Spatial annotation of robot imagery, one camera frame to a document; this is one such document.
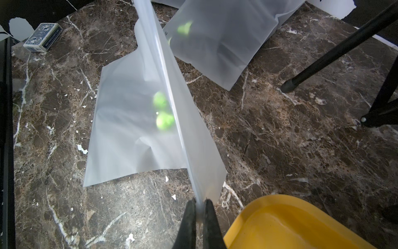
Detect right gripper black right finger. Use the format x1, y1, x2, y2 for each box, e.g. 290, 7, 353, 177
203, 199, 227, 249

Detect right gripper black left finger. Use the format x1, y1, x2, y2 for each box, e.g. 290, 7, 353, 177
172, 199, 197, 249

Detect stack of clear zip-top bags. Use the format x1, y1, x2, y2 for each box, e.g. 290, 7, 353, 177
83, 0, 228, 206

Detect yellow plastic tray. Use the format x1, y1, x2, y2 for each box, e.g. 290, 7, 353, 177
224, 195, 373, 249

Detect small printed card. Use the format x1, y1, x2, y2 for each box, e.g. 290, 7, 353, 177
23, 23, 63, 52

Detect black perforated music stand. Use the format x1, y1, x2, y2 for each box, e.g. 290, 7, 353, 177
280, 1, 398, 127

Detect black front mounting rail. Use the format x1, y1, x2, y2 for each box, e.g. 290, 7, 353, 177
1, 37, 16, 249

